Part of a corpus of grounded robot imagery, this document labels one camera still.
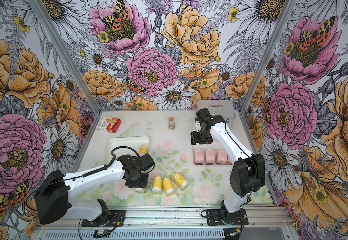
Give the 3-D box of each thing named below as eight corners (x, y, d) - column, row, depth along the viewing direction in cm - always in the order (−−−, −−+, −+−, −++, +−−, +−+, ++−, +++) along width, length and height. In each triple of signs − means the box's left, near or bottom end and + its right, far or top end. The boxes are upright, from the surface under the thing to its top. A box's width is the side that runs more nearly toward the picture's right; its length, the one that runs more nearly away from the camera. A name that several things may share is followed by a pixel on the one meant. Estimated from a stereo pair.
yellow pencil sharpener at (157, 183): (153, 195, 83) (152, 190, 77) (155, 180, 88) (153, 174, 82) (162, 195, 83) (160, 190, 77) (163, 180, 88) (161, 174, 82)
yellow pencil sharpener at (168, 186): (167, 198, 82) (166, 194, 76) (162, 183, 87) (160, 178, 81) (175, 194, 83) (175, 190, 77) (169, 180, 88) (168, 175, 82)
